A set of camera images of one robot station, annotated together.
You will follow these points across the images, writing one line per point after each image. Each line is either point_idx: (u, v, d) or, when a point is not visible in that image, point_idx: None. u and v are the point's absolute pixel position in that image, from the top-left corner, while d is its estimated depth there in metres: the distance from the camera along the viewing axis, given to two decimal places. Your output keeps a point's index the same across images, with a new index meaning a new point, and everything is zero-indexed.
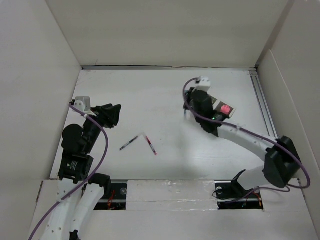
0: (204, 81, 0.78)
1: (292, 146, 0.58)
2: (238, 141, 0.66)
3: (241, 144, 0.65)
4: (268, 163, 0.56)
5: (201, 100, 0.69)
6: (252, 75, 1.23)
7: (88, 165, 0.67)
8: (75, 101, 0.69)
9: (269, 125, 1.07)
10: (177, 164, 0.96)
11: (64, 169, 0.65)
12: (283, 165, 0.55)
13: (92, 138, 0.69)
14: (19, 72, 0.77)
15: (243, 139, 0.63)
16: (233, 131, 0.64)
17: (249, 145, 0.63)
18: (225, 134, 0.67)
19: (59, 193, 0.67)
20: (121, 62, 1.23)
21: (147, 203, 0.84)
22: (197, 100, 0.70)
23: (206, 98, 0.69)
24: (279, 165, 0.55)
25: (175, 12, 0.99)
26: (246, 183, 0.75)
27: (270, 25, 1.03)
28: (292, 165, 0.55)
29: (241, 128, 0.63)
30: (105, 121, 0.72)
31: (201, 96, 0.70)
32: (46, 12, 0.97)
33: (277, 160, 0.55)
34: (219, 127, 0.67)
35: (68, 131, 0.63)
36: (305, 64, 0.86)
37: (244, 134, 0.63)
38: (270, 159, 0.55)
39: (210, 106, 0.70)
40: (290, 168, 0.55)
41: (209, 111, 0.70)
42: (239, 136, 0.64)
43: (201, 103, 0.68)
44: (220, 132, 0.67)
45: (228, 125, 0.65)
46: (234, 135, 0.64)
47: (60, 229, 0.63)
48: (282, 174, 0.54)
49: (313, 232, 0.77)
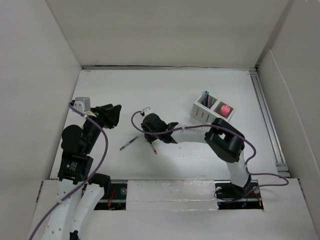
0: (147, 110, 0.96)
1: (226, 124, 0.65)
2: (190, 139, 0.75)
3: (194, 140, 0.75)
4: (212, 145, 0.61)
5: (150, 120, 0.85)
6: (252, 76, 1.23)
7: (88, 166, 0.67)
8: (75, 102, 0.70)
9: (269, 125, 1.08)
10: (176, 163, 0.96)
11: (64, 170, 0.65)
12: (226, 143, 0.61)
13: (92, 139, 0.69)
14: (19, 73, 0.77)
15: (189, 135, 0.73)
16: (182, 132, 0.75)
17: (197, 138, 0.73)
18: (178, 136, 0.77)
19: (59, 194, 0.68)
20: (122, 62, 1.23)
21: (146, 203, 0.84)
22: (148, 121, 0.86)
23: (153, 117, 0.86)
24: (222, 143, 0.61)
25: (174, 12, 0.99)
26: (236, 180, 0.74)
27: (271, 24, 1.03)
28: (234, 141, 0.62)
29: (185, 127, 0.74)
30: (105, 121, 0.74)
31: (150, 117, 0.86)
32: (47, 12, 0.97)
33: (217, 139, 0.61)
34: (172, 134, 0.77)
35: (68, 132, 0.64)
36: (305, 65, 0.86)
37: (188, 131, 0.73)
38: (211, 141, 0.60)
39: (159, 121, 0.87)
40: (233, 143, 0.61)
41: (160, 125, 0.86)
42: (187, 133, 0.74)
43: (151, 122, 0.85)
44: (175, 137, 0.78)
45: (175, 129, 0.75)
46: (183, 134, 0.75)
47: (60, 230, 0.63)
48: (228, 150, 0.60)
49: (313, 232, 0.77)
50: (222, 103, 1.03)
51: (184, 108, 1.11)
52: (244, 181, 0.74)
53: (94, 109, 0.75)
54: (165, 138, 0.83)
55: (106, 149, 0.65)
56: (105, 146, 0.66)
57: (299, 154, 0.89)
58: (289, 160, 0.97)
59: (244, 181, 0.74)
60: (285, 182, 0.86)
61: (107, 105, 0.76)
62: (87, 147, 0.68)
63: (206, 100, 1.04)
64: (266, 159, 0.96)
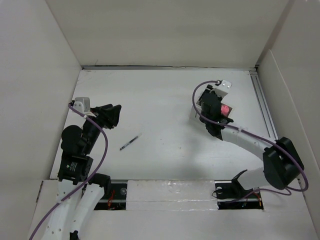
0: (224, 86, 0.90)
1: (292, 147, 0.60)
2: (241, 144, 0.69)
3: (243, 146, 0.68)
4: (266, 162, 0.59)
5: (212, 105, 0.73)
6: (252, 76, 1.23)
7: (87, 166, 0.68)
8: (74, 102, 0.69)
9: (269, 124, 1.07)
10: (177, 164, 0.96)
11: (63, 170, 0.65)
12: (282, 166, 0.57)
13: (91, 139, 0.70)
14: (19, 73, 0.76)
15: (243, 140, 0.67)
16: (235, 133, 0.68)
17: (250, 147, 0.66)
18: (228, 136, 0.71)
19: (58, 194, 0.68)
20: (121, 61, 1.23)
21: (146, 203, 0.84)
22: (207, 102, 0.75)
23: (215, 102, 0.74)
24: (278, 165, 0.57)
25: (174, 11, 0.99)
26: (246, 183, 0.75)
27: (271, 24, 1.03)
28: (292, 167, 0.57)
29: (242, 130, 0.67)
30: (104, 121, 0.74)
31: (213, 100, 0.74)
32: (47, 12, 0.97)
33: (275, 158, 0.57)
34: (222, 130, 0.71)
35: (68, 133, 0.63)
36: (305, 65, 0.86)
37: (244, 135, 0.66)
38: (268, 157, 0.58)
39: (219, 110, 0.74)
40: (288, 169, 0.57)
41: (217, 114, 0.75)
42: (241, 137, 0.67)
43: (211, 107, 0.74)
44: (223, 133, 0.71)
45: (230, 127, 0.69)
46: (236, 136, 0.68)
47: (60, 230, 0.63)
48: (281, 174, 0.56)
49: (313, 232, 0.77)
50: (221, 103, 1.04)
51: (185, 109, 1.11)
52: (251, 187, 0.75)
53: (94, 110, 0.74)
54: (212, 129, 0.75)
55: (106, 149, 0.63)
56: (106, 146, 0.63)
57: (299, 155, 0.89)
58: None
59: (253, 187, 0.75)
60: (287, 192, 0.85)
61: (107, 105, 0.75)
62: (87, 147, 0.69)
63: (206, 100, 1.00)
64: None
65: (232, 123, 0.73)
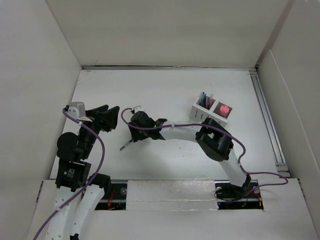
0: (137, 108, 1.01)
1: (216, 123, 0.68)
2: (179, 136, 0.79)
3: (181, 137, 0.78)
4: (201, 144, 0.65)
5: (137, 117, 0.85)
6: (252, 75, 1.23)
7: (86, 172, 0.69)
8: (69, 108, 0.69)
9: (269, 125, 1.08)
10: (177, 163, 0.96)
11: (61, 177, 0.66)
12: (215, 142, 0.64)
13: (88, 145, 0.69)
14: (19, 73, 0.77)
15: (178, 132, 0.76)
16: (171, 130, 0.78)
17: (186, 136, 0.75)
18: (167, 133, 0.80)
19: (57, 201, 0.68)
20: (121, 61, 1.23)
21: (146, 203, 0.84)
22: (134, 118, 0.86)
23: (140, 114, 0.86)
24: (211, 143, 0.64)
25: (174, 11, 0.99)
26: (234, 180, 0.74)
27: (271, 24, 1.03)
28: (222, 139, 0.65)
29: (175, 125, 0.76)
30: (101, 125, 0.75)
31: (138, 114, 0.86)
32: (46, 12, 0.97)
33: (207, 138, 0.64)
34: (161, 131, 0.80)
35: (63, 141, 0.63)
36: (305, 65, 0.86)
37: (177, 129, 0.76)
38: (201, 140, 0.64)
39: (146, 118, 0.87)
40: (221, 143, 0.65)
41: (148, 122, 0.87)
42: (176, 131, 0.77)
43: (138, 119, 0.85)
44: (164, 133, 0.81)
45: (165, 126, 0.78)
46: (173, 132, 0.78)
47: (60, 236, 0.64)
48: (217, 149, 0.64)
49: (313, 232, 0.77)
50: (220, 103, 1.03)
51: (184, 109, 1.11)
52: (241, 182, 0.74)
53: (89, 114, 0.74)
54: (153, 134, 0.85)
55: (102, 158, 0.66)
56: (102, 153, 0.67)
57: (299, 155, 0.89)
58: (289, 161, 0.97)
59: (242, 180, 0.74)
60: (284, 181, 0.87)
61: (103, 108, 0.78)
62: (85, 153, 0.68)
63: (204, 101, 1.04)
64: (265, 159, 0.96)
65: (166, 122, 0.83)
